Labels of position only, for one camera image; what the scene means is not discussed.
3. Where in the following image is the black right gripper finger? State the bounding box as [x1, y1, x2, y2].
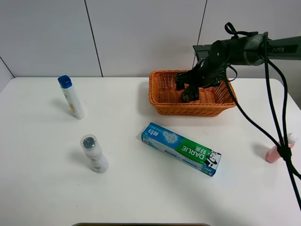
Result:
[202, 79, 221, 89]

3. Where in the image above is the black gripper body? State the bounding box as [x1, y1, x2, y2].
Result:
[190, 40, 229, 87]

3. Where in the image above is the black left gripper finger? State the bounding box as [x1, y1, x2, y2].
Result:
[175, 72, 191, 90]

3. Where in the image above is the dark grey cosmetic tube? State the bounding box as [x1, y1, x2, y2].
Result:
[182, 85, 199, 103]

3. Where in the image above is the dark green Piper robot arm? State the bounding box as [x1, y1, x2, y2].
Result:
[174, 33, 301, 90]

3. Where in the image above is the orange woven basket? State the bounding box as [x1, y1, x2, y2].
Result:
[149, 70, 236, 117]

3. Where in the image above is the Darlie toothpaste box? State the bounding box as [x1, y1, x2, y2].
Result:
[142, 122, 222, 177]

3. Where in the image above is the pink bottle white cap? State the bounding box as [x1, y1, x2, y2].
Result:
[265, 133, 298, 164]

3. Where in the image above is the white bottle blue cap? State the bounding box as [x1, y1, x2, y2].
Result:
[57, 75, 85, 120]

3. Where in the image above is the white bottle with brush cap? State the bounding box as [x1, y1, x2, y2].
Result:
[80, 134, 109, 173]

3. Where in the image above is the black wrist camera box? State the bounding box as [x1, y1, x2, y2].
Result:
[193, 45, 211, 62]

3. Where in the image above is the black cable bundle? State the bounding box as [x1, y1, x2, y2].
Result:
[222, 22, 301, 211]

